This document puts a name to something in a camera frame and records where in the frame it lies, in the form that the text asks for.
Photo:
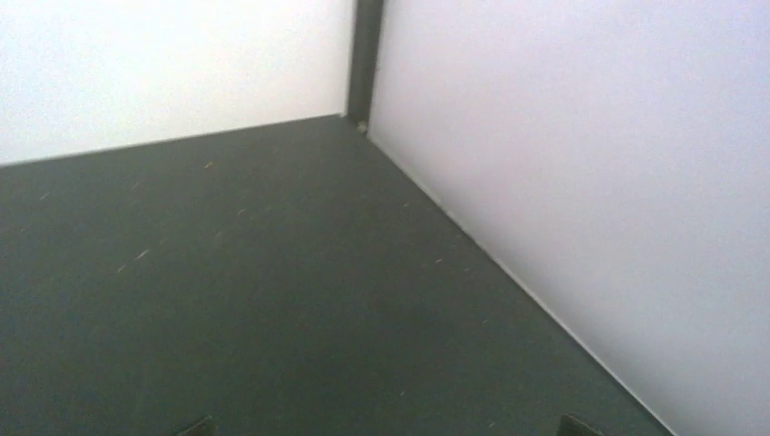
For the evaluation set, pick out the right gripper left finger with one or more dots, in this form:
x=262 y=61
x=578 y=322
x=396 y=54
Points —
x=205 y=426

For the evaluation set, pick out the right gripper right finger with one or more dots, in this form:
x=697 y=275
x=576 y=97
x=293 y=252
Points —
x=573 y=425

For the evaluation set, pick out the black corner frame post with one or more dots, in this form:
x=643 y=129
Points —
x=367 y=23

